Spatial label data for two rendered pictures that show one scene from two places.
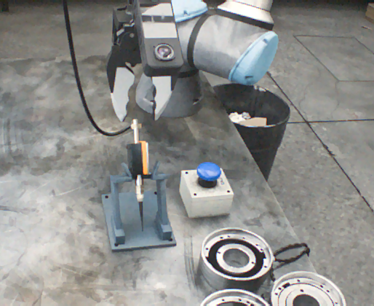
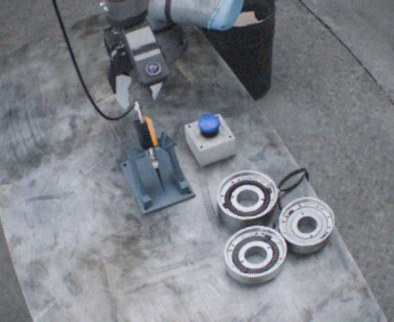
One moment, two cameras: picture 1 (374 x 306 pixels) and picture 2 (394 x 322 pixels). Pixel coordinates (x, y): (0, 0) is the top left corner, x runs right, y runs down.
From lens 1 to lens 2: 0.43 m
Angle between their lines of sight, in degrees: 14
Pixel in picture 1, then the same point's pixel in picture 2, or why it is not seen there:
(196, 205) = (205, 155)
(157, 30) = (144, 52)
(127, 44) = (121, 59)
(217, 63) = (195, 20)
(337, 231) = (349, 107)
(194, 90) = (178, 36)
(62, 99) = (62, 76)
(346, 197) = (351, 70)
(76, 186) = (96, 160)
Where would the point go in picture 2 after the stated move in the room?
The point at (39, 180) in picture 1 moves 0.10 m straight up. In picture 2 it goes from (66, 163) to (57, 129)
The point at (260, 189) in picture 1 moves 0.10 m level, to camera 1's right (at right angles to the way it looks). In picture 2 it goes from (259, 122) to (305, 118)
